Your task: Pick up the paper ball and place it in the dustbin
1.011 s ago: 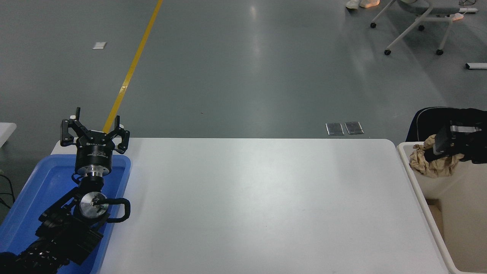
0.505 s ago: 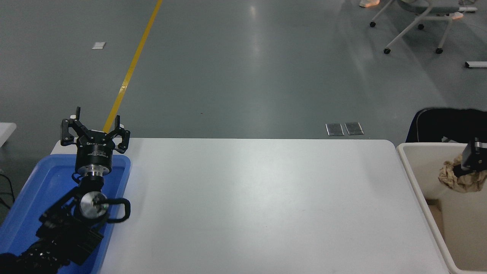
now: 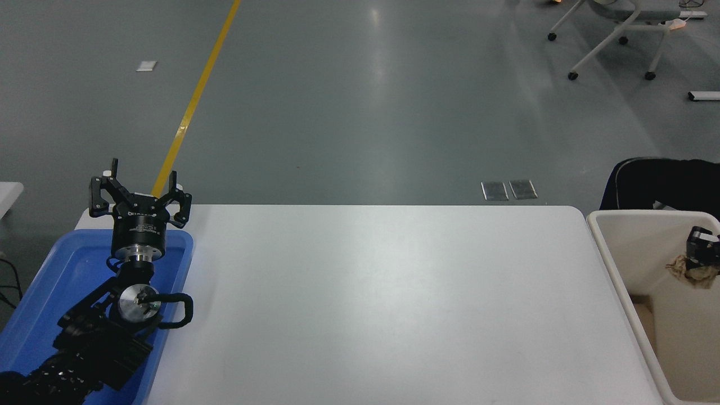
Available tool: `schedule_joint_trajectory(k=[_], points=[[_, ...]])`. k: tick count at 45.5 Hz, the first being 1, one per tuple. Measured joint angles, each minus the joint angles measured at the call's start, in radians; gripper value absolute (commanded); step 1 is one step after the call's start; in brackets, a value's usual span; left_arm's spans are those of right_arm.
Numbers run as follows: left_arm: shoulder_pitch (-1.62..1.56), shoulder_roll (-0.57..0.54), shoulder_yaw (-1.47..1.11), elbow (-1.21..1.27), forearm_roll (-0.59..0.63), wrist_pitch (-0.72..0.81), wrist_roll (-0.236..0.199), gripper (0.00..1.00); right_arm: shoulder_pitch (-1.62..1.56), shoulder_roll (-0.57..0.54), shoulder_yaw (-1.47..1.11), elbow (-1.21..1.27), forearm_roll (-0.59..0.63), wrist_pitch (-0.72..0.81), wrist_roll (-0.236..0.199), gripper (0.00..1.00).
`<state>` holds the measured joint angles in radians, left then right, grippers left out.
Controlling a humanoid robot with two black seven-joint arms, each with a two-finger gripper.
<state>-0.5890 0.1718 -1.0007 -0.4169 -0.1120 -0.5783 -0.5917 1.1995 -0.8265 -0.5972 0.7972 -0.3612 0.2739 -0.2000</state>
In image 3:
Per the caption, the black floor cable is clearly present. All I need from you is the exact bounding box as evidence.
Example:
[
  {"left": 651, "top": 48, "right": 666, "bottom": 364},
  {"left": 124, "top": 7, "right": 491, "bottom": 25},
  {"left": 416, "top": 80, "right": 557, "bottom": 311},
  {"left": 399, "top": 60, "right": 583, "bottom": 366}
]
[{"left": 0, "top": 253, "right": 23, "bottom": 310}]

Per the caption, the tan paper ball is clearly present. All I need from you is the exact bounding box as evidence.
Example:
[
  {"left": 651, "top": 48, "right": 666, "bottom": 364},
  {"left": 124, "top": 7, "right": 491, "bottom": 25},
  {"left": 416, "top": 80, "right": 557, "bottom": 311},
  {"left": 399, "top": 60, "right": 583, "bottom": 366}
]
[{"left": 667, "top": 254, "right": 720, "bottom": 289}]

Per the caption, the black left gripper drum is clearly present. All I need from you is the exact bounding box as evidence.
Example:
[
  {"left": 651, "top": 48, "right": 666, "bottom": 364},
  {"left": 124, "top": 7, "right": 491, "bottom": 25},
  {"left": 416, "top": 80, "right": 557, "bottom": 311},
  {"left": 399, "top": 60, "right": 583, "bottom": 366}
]
[{"left": 111, "top": 193, "right": 170, "bottom": 260}]

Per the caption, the small white side table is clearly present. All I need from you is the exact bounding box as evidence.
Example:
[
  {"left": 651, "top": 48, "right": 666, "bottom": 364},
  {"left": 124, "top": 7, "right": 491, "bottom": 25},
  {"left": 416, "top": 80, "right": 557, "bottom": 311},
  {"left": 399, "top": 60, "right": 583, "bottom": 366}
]
[{"left": 0, "top": 182, "right": 25, "bottom": 219}]

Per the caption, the large pale plastic bin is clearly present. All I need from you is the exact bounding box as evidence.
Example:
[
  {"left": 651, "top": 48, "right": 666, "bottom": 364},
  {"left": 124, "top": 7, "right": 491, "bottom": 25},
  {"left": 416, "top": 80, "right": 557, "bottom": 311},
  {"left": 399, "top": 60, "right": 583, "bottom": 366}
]
[{"left": 586, "top": 209, "right": 720, "bottom": 404}]

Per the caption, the blue plastic tray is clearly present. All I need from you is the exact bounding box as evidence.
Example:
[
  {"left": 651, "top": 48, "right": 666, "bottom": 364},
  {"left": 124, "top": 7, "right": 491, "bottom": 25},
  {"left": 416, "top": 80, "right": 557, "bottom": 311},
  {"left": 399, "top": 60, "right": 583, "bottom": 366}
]
[{"left": 0, "top": 228, "right": 194, "bottom": 405}]

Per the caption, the white office chair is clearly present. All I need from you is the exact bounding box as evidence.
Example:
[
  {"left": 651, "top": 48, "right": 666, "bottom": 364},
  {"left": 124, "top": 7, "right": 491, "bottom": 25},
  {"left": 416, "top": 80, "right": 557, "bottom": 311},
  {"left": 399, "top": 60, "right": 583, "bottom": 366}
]
[{"left": 547, "top": 0, "right": 685, "bottom": 82}]

